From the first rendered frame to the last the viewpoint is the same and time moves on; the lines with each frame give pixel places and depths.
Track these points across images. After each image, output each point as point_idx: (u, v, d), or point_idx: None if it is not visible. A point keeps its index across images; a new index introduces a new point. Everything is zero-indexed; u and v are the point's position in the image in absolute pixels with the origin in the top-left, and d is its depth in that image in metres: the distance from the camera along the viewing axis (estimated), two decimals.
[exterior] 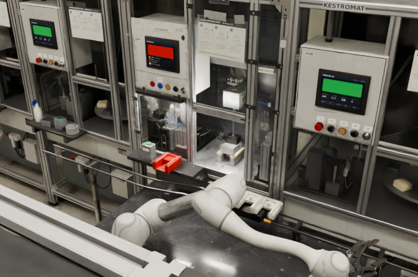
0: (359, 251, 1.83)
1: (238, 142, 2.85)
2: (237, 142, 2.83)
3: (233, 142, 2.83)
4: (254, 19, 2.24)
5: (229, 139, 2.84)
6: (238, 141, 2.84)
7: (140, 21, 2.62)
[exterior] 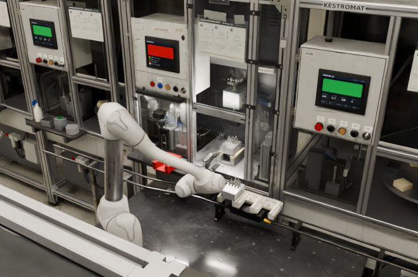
0: None
1: (239, 125, 2.79)
2: (237, 125, 2.78)
3: (234, 125, 2.78)
4: (254, 19, 2.24)
5: (230, 122, 2.79)
6: (239, 124, 2.79)
7: (140, 21, 2.62)
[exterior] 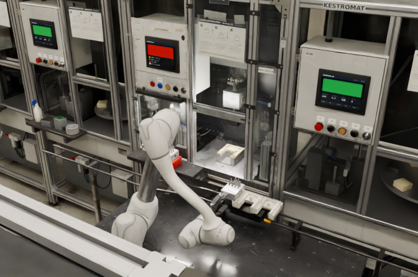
0: None
1: (239, 125, 2.79)
2: (237, 125, 2.78)
3: (234, 125, 2.78)
4: (254, 19, 2.24)
5: (230, 122, 2.79)
6: (239, 124, 2.79)
7: (140, 21, 2.62)
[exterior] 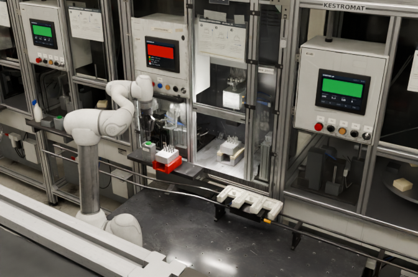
0: (148, 125, 2.77)
1: (239, 125, 2.79)
2: (237, 125, 2.78)
3: (234, 125, 2.78)
4: (254, 19, 2.24)
5: (230, 122, 2.79)
6: (239, 124, 2.79)
7: (140, 21, 2.62)
